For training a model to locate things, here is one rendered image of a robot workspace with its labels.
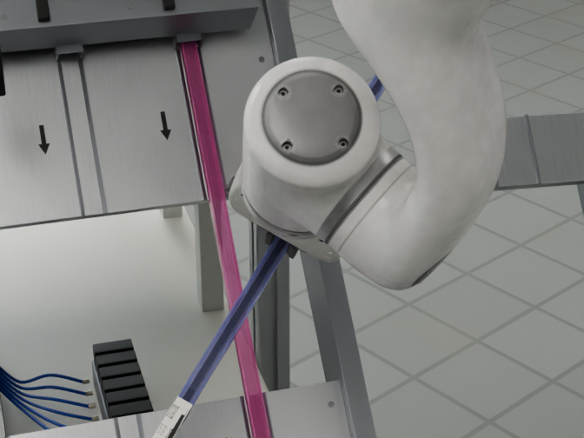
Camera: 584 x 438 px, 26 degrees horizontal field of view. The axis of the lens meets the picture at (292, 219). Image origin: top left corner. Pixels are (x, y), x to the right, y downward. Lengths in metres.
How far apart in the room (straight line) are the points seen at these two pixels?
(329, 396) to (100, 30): 0.38
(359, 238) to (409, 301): 2.08
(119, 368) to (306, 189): 0.73
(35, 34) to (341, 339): 0.38
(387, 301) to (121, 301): 1.25
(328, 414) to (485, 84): 0.46
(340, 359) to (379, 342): 1.60
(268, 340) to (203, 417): 0.45
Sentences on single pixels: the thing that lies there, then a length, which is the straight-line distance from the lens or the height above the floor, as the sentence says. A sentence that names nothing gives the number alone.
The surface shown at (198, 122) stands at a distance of 1.16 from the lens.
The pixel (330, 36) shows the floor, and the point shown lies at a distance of 4.42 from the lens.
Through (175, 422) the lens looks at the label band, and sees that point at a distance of 1.01.
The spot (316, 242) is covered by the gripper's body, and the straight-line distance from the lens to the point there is 0.95.
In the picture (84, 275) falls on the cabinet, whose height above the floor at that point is 0.62.
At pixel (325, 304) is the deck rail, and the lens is 1.14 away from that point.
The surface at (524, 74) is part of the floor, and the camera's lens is 4.16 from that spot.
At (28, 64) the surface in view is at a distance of 1.18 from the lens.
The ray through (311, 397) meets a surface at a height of 0.85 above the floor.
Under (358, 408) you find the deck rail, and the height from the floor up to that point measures 0.84.
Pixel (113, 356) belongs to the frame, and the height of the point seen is 0.68.
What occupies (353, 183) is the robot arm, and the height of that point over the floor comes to 1.16.
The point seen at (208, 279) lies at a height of 0.67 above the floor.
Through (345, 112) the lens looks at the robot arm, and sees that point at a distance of 0.77.
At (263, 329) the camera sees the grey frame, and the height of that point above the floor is 0.67.
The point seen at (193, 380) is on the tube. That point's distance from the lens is 1.02.
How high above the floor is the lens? 1.51
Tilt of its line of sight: 28 degrees down
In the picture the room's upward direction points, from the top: straight up
